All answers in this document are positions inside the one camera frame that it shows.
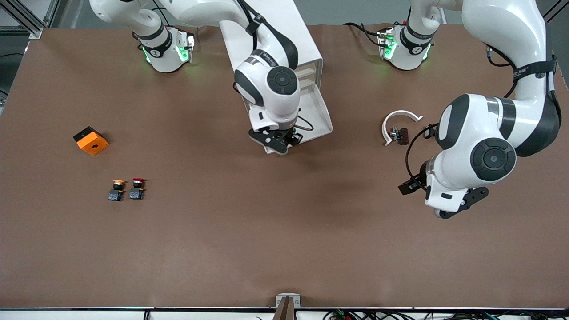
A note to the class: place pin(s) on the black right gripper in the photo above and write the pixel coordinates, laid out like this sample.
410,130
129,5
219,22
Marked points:
292,135

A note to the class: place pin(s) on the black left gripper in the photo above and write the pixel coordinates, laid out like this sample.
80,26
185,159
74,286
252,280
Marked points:
414,183

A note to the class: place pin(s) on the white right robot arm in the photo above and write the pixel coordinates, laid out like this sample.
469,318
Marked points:
271,102

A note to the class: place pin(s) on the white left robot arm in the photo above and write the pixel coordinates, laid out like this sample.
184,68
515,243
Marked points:
489,124

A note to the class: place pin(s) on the red push button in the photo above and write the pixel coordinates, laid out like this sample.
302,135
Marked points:
137,189

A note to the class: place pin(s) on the yellow push button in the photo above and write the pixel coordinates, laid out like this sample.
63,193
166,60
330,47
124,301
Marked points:
117,190

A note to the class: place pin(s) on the brown electrical component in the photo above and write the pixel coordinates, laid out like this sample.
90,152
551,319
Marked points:
402,136

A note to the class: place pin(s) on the small black electrical component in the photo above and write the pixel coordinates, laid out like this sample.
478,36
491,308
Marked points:
429,131

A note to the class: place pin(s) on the white curved plastic part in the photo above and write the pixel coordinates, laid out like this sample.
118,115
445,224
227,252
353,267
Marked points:
387,122

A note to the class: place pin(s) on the brown table mat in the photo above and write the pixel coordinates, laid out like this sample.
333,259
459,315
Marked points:
284,222

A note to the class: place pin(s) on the grey metal bracket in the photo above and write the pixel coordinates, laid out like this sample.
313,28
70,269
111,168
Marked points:
288,297

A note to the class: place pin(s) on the brown camera post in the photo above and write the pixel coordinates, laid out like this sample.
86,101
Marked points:
284,311

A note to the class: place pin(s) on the orange button enclosure box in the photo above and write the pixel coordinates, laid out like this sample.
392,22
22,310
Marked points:
92,142

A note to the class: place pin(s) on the aluminium frame profile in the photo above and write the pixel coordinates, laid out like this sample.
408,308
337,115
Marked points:
18,13
555,11

